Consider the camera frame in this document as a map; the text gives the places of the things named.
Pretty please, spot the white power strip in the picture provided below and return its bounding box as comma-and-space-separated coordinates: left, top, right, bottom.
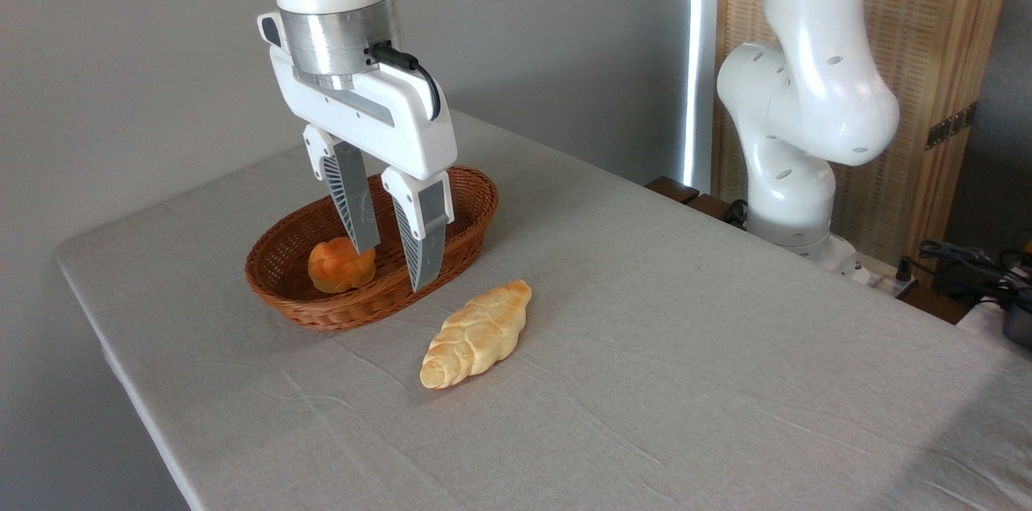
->
853, 255, 920, 299

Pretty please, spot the black cable bundle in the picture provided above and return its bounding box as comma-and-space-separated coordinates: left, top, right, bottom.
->
897, 239, 1032, 312

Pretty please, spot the wooden woven folding screen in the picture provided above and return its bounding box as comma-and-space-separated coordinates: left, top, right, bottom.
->
712, 0, 1021, 268

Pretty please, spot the small round orange bread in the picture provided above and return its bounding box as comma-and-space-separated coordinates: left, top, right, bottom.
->
307, 238, 378, 294

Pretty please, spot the dark metal screen hinge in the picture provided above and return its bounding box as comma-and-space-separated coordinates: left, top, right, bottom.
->
925, 102, 979, 151

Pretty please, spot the brown wicker basket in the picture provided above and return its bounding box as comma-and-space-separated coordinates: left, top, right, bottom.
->
244, 165, 499, 332

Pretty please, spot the long braided pale bread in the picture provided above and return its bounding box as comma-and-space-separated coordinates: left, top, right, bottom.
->
419, 279, 533, 390

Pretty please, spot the dark brown wooden block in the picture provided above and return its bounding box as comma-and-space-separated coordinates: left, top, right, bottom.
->
645, 176, 701, 206
685, 193, 747, 227

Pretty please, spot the grey tablecloth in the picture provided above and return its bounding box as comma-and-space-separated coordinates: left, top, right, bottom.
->
55, 110, 1032, 511

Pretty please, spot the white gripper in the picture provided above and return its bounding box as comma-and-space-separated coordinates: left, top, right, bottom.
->
258, 10, 458, 293

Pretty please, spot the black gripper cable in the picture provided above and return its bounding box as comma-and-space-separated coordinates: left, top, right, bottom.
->
367, 42, 443, 122

